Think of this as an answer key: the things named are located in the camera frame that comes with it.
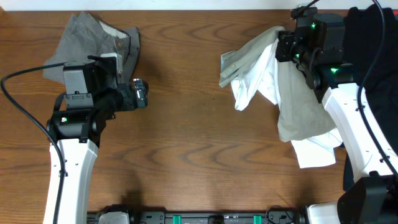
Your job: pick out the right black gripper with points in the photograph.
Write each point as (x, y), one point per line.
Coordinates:
(285, 40)

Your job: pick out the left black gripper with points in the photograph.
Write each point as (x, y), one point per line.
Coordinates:
(140, 95)

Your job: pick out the white t-shirt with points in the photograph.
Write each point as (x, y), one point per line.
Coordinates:
(302, 120)

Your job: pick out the khaki green shorts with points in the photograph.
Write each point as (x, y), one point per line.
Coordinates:
(237, 62)

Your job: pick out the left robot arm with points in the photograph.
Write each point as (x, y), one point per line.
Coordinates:
(95, 91)

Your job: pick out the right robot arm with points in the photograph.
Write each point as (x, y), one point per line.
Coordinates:
(316, 46)

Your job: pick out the folded dark grey shorts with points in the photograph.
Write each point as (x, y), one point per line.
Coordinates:
(84, 35)

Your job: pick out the black garment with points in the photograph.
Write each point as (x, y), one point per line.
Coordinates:
(363, 30)

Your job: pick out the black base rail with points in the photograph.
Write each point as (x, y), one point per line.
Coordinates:
(125, 214)

